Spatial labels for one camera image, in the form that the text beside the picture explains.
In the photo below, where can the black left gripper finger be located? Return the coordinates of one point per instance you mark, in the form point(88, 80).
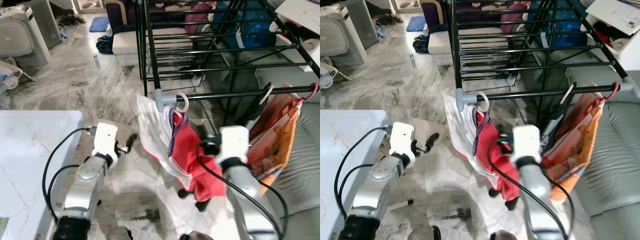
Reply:
point(133, 140)
point(432, 140)

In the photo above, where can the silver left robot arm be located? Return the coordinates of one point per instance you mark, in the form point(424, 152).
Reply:
point(375, 192)
point(85, 190)

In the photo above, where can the white plastic hanger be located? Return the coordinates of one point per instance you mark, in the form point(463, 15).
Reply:
point(187, 106)
point(487, 105)

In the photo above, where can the red plastic hanger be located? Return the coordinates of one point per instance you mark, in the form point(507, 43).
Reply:
point(616, 92)
point(315, 93)

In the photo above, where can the pale pink plastic hanger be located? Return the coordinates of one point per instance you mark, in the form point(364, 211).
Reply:
point(267, 93)
point(568, 95)

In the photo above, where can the white table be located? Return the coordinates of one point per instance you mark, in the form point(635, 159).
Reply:
point(35, 160)
point(345, 125)

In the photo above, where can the small plastic bottle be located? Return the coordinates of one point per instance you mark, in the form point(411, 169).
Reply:
point(412, 61)
point(96, 61)

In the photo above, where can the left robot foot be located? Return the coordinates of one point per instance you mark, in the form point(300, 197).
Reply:
point(425, 234)
point(119, 234)

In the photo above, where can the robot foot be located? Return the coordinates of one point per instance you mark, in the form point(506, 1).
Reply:
point(425, 234)
point(119, 234)
point(505, 236)
point(197, 236)

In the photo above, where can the white ottoman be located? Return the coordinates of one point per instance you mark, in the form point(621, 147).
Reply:
point(127, 47)
point(440, 45)

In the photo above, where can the dark blue cloth pile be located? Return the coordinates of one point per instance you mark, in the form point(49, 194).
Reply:
point(421, 45)
point(105, 46)

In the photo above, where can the black metal drying rack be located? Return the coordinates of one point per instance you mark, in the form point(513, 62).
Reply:
point(540, 92)
point(235, 93)

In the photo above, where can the colourful baby bouncer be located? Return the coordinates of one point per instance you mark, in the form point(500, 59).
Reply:
point(330, 77)
point(10, 80)

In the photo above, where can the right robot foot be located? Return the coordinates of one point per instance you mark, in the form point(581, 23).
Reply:
point(197, 236)
point(505, 236)

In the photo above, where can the blue floor mat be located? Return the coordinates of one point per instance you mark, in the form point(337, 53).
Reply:
point(100, 24)
point(416, 24)

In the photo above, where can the grey-green leather sofa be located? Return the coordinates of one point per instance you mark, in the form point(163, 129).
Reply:
point(615, 165)
point(300, 165)

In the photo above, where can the purple armchair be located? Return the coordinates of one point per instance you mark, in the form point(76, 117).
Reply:
point(120, 15)
point(435, 15)

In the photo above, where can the dark clothes pile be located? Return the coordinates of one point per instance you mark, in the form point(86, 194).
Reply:
point(72, 20)
point(390, 20)

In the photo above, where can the white air purifier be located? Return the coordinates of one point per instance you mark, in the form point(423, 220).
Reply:
point(20, 40)
point(340, 37)

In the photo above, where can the tall grey appliance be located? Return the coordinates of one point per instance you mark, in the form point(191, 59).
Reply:
point(45, 20)
point(362, 20)

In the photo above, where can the magenta garment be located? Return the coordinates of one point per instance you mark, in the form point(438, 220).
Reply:
point(514, 17)
point(199, 17)

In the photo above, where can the orange cartoon print garment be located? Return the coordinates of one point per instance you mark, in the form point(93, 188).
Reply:
point(277, 140)
point(575, 145)

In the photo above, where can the blue bag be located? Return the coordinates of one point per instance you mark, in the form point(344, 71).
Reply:
point(250, 25)
point(560, 22)

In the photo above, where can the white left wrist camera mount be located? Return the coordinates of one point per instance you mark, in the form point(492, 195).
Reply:
point(105, 137)
point(402, 137)

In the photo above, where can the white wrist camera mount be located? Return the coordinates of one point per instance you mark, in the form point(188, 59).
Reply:
point(105, 137)
point(234, 142)
point(402, 137)
point(526, 142)

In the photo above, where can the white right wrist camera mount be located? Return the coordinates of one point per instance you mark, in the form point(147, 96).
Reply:
point(526, 142)
point(234, 142)

